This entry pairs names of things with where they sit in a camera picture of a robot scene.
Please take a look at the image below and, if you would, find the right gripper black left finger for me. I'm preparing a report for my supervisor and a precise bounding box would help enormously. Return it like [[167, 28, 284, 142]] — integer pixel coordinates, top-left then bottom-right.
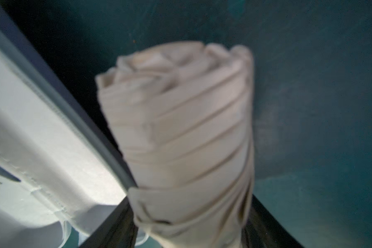
[[80, 198, 138, 248]]

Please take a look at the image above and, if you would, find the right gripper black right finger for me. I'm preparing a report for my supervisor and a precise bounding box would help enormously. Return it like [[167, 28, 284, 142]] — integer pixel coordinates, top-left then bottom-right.
[[241, 196, 303, 248]]

